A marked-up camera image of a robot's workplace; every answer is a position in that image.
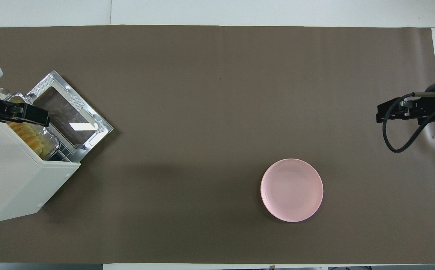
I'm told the metal wire oven rack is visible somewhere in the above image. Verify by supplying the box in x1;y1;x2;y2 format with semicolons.
47;126;81;162

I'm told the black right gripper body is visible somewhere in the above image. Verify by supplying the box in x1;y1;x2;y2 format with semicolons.
398;93;428;125

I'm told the white toaster oven body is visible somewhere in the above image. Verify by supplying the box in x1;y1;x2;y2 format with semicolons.
0;86;81;224

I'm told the round pink plate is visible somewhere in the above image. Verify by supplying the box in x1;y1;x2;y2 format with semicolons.
260;158;324;223

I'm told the sliced golden bread loaf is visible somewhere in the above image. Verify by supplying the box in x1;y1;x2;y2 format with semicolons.
7;120;47;156

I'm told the chrome framed glass oven door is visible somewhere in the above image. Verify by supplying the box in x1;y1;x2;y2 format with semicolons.
26;70;114;162

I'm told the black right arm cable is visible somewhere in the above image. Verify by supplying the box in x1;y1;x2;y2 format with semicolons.
382;92;435;153

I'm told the large brown table mat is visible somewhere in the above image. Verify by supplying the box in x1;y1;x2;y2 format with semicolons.
0;25;435;265

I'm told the aluminium foil baking tray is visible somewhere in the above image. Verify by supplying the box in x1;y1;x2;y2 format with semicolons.
5;94;61;160

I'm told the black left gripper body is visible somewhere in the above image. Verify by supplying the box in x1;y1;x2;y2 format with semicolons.
0;100;24;122

